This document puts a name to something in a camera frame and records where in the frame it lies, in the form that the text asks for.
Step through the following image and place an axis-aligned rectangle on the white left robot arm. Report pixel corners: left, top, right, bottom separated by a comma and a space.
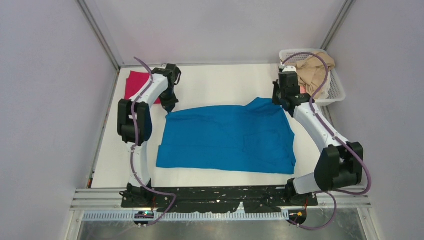
117, 63, 182, 207

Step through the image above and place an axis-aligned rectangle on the aluminium frame rail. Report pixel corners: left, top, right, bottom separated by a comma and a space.
75, 0, 121, 71

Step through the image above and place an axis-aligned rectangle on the white slotted cable duct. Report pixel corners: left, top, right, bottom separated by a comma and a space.
82, 210, 289, 222

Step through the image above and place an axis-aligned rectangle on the beige t shirt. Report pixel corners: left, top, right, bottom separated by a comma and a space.
285, 51, 336, 100

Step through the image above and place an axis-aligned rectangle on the pink garment in basket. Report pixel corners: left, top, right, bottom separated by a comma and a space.
300, 86, 307, 94

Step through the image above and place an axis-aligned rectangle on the folded red t shirt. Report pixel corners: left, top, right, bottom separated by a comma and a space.
124, 71, 150, 100

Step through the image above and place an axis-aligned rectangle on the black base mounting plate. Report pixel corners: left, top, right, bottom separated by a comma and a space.
119, 184, 318, 214

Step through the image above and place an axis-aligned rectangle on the white plastic laundry basket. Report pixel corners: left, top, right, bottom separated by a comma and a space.
279, 48, 346, 107

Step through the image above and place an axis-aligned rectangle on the white garment in basket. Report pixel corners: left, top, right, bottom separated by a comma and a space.
318, 72, 331, 100

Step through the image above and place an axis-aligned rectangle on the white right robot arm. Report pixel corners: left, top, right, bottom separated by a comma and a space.
272, 69, 364, 205

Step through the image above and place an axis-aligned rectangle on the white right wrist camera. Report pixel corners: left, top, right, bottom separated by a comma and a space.
279, 64, 297, 73

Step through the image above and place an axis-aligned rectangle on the blue t shirt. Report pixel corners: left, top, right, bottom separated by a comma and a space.
156, 97, 296, 175

